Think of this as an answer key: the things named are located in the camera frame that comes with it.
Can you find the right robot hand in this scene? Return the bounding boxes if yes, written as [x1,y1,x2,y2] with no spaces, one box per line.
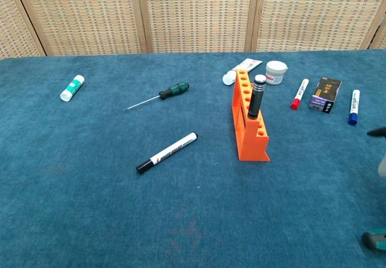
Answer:
[367,127,386,176]

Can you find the teal handled screwdriver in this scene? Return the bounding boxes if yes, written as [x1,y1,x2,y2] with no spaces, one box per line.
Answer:
[361,228,386,253]

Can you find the black metal precision screwdriver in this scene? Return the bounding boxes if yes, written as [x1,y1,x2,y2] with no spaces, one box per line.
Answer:
[247,74,267,120]

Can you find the blue capped whiteboard marker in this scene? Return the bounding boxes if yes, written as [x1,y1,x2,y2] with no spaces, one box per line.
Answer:
[347,89,361,127]

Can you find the black purple small box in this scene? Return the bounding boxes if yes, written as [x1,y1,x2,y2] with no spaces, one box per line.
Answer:
[308,76,343,114]

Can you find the red capped whiteboard marker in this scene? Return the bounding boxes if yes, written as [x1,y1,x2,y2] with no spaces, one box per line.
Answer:
[290,78,310,110]

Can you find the white round jar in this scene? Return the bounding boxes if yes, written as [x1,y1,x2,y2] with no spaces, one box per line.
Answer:
[265,60,289,86]

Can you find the orange tool holder block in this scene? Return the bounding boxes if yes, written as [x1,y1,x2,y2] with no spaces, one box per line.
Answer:
[231,69,271,162]

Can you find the white cream tube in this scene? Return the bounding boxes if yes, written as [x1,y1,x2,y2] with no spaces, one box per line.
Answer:
[222,58,262,86]

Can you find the black capped whiteboard marker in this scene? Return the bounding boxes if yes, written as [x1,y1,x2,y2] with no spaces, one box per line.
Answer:
[135,132,199,174]

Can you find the blue felt table mat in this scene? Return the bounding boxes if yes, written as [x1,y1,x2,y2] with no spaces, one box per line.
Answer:
[0,49,386,268]

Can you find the white green glue stick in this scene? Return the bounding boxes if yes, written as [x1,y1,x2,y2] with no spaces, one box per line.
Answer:
[60,74,85,102]

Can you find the woven wooden folding screen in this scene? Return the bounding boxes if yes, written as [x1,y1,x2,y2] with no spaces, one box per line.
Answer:
[0,0,386,60]

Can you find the green black handled screwdriver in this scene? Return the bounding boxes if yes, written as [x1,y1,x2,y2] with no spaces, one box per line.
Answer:
[123,81,190,112]

